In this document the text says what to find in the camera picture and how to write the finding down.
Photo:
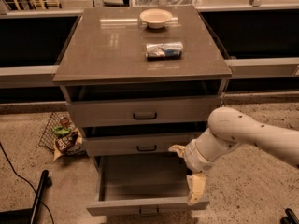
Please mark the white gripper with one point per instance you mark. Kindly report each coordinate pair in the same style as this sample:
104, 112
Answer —
193, 158

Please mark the grey bottom drawer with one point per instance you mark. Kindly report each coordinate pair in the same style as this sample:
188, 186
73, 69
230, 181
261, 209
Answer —
142, 184

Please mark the grey drawer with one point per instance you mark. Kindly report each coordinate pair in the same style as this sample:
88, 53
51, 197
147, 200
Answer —
143, 103
145, 138
142, 184

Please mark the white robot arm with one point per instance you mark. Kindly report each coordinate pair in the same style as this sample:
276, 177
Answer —
227, 129

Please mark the grey middle drawer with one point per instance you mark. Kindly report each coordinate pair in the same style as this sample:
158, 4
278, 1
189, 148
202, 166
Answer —
145, 138

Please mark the grey top drawer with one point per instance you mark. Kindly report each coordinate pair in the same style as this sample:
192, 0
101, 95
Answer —
143, 103

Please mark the grey drawer cabinet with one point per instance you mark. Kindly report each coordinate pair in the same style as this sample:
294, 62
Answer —
109, 47

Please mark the black object bottom right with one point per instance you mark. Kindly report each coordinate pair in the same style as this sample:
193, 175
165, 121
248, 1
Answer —
290, 217

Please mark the brown snack bag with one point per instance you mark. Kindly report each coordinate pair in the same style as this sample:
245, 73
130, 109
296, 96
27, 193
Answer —
67, 145

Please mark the small red can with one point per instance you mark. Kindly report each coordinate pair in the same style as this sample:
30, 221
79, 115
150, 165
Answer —
64, 121

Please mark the green snack bag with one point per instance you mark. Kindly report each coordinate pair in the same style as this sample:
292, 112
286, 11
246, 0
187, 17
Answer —
60, 131

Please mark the grey metal railing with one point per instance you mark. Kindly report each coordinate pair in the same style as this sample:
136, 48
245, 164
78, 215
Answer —
41, 76

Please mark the white bowl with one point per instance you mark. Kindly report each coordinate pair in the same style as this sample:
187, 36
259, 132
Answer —
155, 18

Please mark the black stand leg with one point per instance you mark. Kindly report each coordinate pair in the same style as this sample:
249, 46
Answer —
27, 216

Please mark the wire mesh basket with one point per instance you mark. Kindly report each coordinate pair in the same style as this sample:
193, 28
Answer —
47, 139

